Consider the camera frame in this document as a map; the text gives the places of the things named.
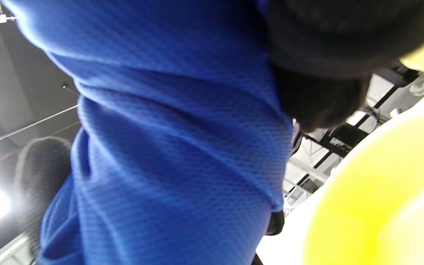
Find person's right hand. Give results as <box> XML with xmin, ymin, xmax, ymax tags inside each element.
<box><xmin>264</xmin><ymin>0</ymin><xmax>424</xmax><ymax>133</ymax></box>

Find person's left hand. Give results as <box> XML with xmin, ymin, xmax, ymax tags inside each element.
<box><xmin>13</xmin><ymin>136</ymin><xmax>75</xmax><ymax>256</ymax></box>

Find blue t-shirt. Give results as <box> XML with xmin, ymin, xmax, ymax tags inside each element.
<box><xmin>2</xmin><ymin>0</ymin><xmax>295</xmax><ymax>265</ymax></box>

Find yellow round basin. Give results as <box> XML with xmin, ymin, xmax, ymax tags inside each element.
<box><xmin>302</xmin><ymin>107</ymin><xmax>424</xmax><ymax>265</ymax></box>

